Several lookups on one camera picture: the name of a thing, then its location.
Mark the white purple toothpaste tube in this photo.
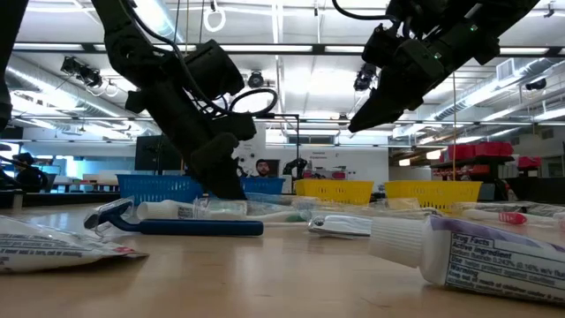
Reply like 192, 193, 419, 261
369, 215, 565, 306

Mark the blue disposable razor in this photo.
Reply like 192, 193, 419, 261
83, 197, 265, 238

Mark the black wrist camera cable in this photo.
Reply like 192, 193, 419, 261
330, 0, 401, 24
227, 87, 280, 118

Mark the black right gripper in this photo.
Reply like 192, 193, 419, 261
348, 30, 463, 134

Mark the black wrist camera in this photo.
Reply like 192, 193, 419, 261
184, 38, 246, 101
361, 22, 401, 68

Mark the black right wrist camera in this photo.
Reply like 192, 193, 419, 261
361, 22, 401, 68

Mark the thin yellow vertical rod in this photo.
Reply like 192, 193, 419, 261
450, 72, 457, 182

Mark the teal toothbrush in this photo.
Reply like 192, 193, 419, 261
193, 198, 313, 223

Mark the person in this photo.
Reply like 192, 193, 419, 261
254, 158, 273, 178
11, 152, 49, 193

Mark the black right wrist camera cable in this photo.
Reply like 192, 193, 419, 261
330, 0, 401, 24

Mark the dark storage shelf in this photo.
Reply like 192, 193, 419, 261
430, 155, 517, 183

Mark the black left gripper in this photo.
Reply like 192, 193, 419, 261
149, 77, 258, 201

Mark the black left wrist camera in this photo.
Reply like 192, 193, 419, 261
184, 38, 246, 101

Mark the yellow slotted plastic basket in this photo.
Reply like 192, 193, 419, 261
383, 179, 484, 211
294, 178, 375, 207

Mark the black computer monitor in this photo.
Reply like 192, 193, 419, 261
134, 134, 186, 172

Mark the black overhead frame beam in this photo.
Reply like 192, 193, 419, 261
11, 42, 565, 57

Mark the blue slotted plastic basket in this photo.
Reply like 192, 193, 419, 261
117, 174, 204, 205
240, 177, 287, 196

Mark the black left wrist camera cable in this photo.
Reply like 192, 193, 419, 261
227, 87, 280, 118

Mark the clear plastic wrapper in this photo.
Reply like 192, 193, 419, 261
307, 215, 374, 239

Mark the blue toothbrush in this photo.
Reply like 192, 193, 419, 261
245, 192, 385, 213

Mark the white hanging ring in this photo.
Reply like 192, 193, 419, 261
203, 7, 228, 34

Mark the red toothbrush in clear wrapper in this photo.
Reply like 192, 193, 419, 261
449, 201, 565, 229

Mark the silver ventilation duct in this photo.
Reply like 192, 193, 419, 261
4, 55, 162, 136
434, 57, 565, 123

